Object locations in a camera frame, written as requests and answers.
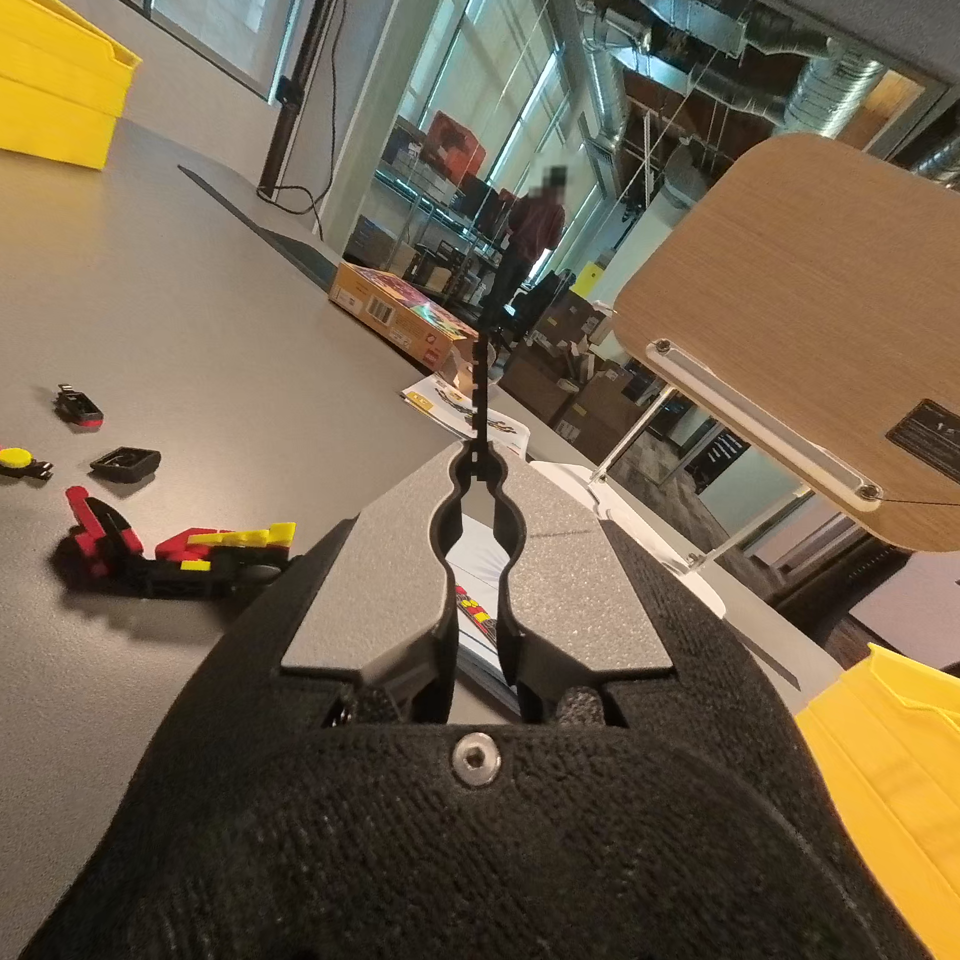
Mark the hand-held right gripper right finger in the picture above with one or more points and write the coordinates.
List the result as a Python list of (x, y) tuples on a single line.
[(592, 600)]

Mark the long black lego plate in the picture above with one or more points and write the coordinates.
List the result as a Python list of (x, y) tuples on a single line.
[(481, 390)]

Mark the black red yellow lego model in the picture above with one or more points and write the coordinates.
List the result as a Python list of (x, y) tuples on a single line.
[(180, 544)]

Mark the stack of cardboard boxes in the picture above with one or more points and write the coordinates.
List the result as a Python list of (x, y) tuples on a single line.
[(592, 405)]

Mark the metal shelf rack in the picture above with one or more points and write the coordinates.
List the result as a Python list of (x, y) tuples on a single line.
[(420, 187)]

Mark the open instruction booklet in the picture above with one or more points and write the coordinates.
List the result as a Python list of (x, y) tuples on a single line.
[(476, 555)]

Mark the silver ventilation duct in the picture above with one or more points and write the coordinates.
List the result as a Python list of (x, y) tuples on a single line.
[(832, 90)]

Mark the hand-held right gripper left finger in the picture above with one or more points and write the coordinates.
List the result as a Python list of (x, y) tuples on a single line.
[(367, 600)]

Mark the yellow round lego piece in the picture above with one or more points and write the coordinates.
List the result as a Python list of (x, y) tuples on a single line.
[(15, 457)]

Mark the yellow plastic bin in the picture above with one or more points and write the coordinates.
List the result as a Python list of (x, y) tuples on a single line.
[(885, 787), (52, 112)]

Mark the black stand pole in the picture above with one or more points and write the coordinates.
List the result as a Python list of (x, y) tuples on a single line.
[(292, 97)]

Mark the large grid window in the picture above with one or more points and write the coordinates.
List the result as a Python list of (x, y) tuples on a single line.
[(225, 30)]

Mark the closed instruction booklet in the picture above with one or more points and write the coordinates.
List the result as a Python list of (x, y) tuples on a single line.
[(442, 397)]

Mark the small red black lego piece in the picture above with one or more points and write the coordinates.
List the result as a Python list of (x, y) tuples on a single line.
[(75, 409)]

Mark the dark flat base plate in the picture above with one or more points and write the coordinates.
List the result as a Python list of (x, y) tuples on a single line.
[(300, 259)]

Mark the wooden board on white stand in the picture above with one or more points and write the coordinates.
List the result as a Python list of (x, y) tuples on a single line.
[(787, 300)]

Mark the black square lego piece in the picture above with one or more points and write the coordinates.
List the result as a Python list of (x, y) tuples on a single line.
[(112, 466)]

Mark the orange cardboard lego box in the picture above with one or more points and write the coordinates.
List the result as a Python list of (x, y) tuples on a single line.
[(390, 300)]

